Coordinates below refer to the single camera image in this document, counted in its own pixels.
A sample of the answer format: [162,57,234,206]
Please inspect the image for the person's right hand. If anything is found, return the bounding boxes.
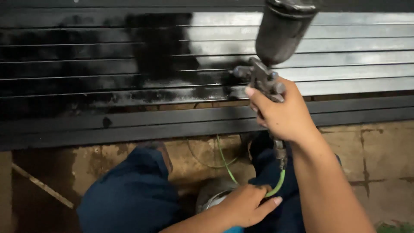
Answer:
[245,78,320,143]

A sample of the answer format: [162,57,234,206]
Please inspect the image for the person's left hand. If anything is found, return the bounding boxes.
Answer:
[221,184,283,229]

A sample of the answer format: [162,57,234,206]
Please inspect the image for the green air hose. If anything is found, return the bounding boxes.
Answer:
[263,168,287,198]

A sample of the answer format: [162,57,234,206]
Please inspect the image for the grey paint spray gun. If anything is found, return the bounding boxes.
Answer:
[230,0,320,171]

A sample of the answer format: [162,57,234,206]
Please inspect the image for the round metal paint can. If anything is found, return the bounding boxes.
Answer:
[195,180,240,215]

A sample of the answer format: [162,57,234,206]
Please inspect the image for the person's left leg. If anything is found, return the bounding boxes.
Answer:
[77,146,182,233]

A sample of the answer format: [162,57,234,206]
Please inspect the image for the patch of green grass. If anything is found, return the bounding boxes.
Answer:
[376,221,414,233]

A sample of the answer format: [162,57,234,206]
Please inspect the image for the black slatted metal panel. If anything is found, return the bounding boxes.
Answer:
[0,0,414,152]

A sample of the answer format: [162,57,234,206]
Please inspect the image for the wooden slat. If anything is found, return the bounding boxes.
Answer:
[12,163,75,209]

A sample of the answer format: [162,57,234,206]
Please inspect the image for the thin green cord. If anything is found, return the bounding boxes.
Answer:
[216,135,239,186]

